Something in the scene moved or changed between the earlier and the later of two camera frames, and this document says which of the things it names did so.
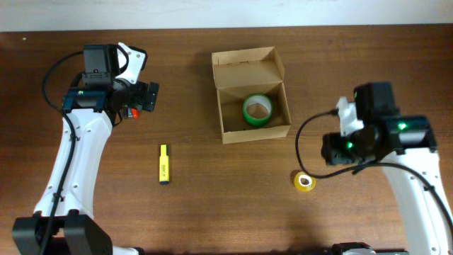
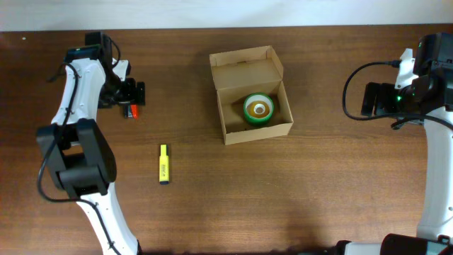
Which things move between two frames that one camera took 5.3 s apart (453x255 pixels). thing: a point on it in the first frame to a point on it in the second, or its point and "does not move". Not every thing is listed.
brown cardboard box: (251, 95) does not move
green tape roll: (257, 98) does not move
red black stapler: (131, 112) does not move
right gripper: (331, 149) to (383, 91)
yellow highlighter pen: (163, 166) does not move
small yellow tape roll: (304, 182) to (257, 109)
